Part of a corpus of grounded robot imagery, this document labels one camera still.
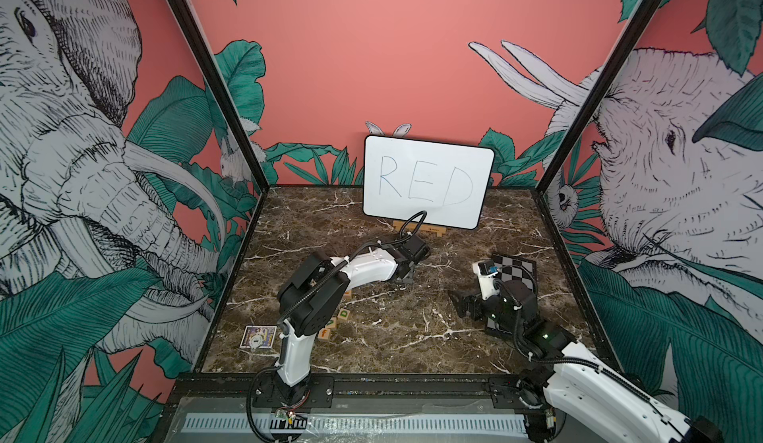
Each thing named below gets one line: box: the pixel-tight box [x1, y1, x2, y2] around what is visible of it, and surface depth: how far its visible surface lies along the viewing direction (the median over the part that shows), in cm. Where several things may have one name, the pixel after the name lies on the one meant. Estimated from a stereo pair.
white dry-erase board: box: [362, 135, 495, 231], surface depth 97 cm
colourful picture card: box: [239, 324, 278, 349], surface depth 82 cm
